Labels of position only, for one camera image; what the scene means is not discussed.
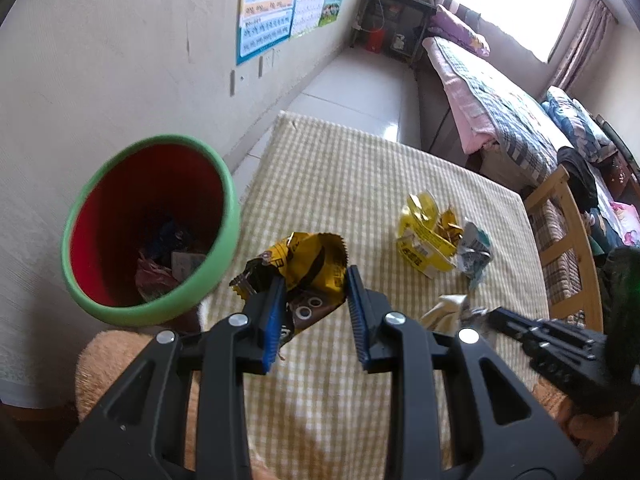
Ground black white carton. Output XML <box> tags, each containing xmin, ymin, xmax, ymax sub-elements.
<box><xmin>419</xmin><ymin>295</ymin><xmax>489</xmax><ymax>335</ymax></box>

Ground pink snack wrapper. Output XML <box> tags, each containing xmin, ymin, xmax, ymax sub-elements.
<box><xmin>134</xmin><ymin>252</ymin><xmax>180</xmax><ymax>302</ymax></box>

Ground white blue milk carton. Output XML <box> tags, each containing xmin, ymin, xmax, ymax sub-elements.
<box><xmin>171</xmin><ymin>252</ymin><xmax>206</xmax><ymax>283</ymax></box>

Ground blue white wrapper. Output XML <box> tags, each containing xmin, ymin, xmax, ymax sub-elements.
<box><xmin>457</xmin><ymin>222</ymin><xmax>494</xmax><ymax>290</ymax></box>

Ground yellow brown snack wrapper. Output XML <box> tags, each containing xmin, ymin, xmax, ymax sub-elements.
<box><xmin>229</xmin><ymin>232</ymin><xmax>348</xmax><ymax>344</ymax></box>

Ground green red trash bin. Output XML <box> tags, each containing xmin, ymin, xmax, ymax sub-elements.
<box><xmin>61</xmin><ymin>134</ymin><xmax>240</xmax><ymax>327</ymax></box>

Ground dark clothes pile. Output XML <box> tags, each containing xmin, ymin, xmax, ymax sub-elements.
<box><xmin>556</xmin><ymin>146</ymin><xmax>599</xmax><ymax>212</ymax></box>

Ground yellow checkered cushion cover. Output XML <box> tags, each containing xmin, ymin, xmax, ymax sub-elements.
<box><xmin>229</xmin><ymin>112</ymin><xmax>548</xmax><ymax>479</ymax></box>

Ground small gold foil wrapper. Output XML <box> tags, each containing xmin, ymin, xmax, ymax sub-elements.
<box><xmin>436</xmin><ymin>208</ymin><xmax>464</xmax><ymax>247</ymax></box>

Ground crushed yellow carton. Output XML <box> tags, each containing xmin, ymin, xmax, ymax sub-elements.
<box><xmin>396</xmin><ymin>192</ymin><xmax>458</xmax><ymax>280</ymax></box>

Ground blue floral bedding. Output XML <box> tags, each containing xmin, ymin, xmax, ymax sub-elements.
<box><xmin>542</xmin><ymin>86</ymin><xmax>617</xmax><ymax>165</ymax></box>

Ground bed with plaid quilt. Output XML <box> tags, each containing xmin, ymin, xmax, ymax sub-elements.
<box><xmin>422</xmin><ymin>37</ymin><xmax>568</xmax><ymax>185</ymax></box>

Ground lilac window curtain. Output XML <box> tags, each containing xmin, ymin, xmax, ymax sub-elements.
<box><xmin>549</xmin><ymin>0</ymin><xmax>615</xmax><ymax>91</ymax></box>

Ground purple pillow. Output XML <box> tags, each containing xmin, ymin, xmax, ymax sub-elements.
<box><xmin>427</xmin><ymin>4</ymin><xmax>490</xmax><ymax>58</ymax></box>

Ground red bucket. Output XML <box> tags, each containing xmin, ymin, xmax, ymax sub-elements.
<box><xmin>364</xmin><ymin>28</ymin><xmax>386</xmax><ymax>53</ymax></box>

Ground dark metal shelf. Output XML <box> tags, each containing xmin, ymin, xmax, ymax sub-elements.
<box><xmin>348</xmin><ymin>0</ymin><xmax>436</xmax><ymax>68</ymax></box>

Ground wooden chair frame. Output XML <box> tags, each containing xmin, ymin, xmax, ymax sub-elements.
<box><xmin>524</xmin><ymin>166</ymin><xmax>604</xmax><ymax>333</ymax></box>

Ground blue pinyin wall poster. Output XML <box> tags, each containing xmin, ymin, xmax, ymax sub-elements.
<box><xmin>236</xmin><ymin>0</ymin><xmax>295</xmax><ymax>65</ymax></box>

